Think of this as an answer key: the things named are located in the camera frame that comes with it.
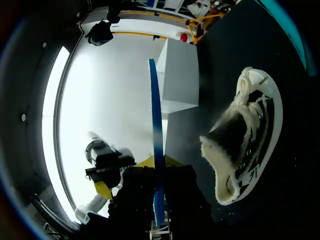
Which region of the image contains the white shoebox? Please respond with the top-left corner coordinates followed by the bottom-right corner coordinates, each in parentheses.
top-left (156, 37), bottom-right (201, 156)

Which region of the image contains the blue and black insole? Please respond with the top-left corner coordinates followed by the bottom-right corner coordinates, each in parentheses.
top-left (148, 58), bottom-right (167, 226)

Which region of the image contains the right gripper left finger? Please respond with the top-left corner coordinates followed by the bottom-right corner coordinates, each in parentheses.
top-left (107, 155), bottom-right (156, 227)

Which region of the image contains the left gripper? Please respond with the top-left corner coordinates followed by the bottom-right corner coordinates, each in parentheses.
top-left (84, 147), bottom-right (137, 201)

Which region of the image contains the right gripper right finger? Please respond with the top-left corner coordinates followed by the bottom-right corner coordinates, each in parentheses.
top-left (163, 154), bottom-right (214, 226)

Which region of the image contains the black and white shoe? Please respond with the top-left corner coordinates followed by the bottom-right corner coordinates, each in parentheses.
top-left (199, 66), bottom-right (284, 206)

